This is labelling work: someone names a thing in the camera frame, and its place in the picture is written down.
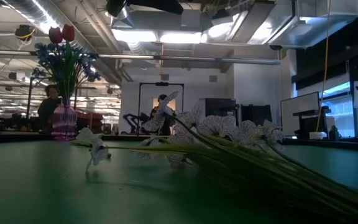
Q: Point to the person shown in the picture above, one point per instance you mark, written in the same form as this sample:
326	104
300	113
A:
47	109
166	124

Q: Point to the blue flower bunch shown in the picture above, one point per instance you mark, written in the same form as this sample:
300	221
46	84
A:
65	71

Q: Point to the small white flower sprig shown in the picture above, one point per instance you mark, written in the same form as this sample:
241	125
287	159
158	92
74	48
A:
98	152

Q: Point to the black rectangular rig frame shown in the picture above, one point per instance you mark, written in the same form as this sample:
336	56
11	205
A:
140	105

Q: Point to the red tulip flower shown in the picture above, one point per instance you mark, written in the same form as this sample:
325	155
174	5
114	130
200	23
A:
68	32
55	35

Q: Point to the black cabinet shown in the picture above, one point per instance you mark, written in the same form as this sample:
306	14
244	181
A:
221	109
256	115

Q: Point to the purple ribbed glass vase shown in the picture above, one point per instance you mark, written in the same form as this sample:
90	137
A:
64	123

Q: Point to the yellow black ceiling reel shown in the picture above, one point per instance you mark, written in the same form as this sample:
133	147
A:
24	32

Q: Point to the silver ceiling pipe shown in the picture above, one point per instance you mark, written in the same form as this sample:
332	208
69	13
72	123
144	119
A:
182	58

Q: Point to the white board panel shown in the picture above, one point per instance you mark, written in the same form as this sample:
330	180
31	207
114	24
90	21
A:
297	112

